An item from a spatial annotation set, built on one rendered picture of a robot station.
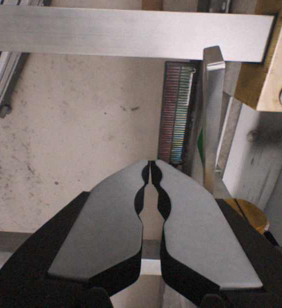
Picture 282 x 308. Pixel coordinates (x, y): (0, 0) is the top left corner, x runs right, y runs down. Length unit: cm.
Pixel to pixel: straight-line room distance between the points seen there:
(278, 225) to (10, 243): 52
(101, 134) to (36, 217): 80
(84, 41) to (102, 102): 90
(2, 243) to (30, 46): 24
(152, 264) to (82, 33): 25
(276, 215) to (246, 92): 41
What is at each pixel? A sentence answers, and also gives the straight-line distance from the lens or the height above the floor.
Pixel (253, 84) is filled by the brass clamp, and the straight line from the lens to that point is 20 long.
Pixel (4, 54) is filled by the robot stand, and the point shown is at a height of 23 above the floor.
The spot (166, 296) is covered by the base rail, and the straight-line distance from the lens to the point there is 69.
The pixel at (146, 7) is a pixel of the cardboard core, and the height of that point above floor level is 7.
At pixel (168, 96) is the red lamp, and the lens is 33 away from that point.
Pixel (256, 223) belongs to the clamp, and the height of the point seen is 86.
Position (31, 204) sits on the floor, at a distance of 157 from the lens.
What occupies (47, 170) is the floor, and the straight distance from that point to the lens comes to 135.
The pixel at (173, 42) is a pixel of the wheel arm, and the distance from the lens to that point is 17.
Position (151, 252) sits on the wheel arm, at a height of 85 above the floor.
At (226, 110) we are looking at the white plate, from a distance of 24.
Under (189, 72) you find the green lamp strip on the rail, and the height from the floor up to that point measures 70.
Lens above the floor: 102
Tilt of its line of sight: 62 degrees down
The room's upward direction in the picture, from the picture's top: 175 degrees counter-clockwise
